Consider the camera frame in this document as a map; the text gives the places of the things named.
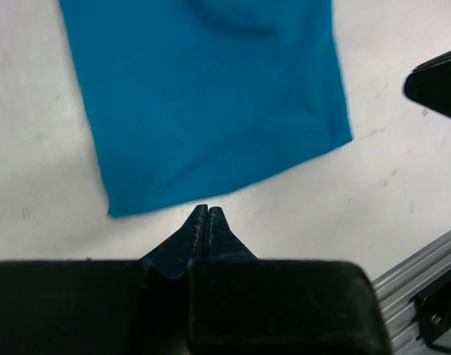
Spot blue t shirt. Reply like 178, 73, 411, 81
60, 1, 352, 217

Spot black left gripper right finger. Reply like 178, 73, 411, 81
188, 207, 392, 354

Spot aluminium rail frame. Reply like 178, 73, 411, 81
373, 230, 451, 354

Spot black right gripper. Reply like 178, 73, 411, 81
403, 50, 451, 118

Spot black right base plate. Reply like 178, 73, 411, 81
413, 278, 451, 354

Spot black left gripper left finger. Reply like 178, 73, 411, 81
0, 205, 208, 354

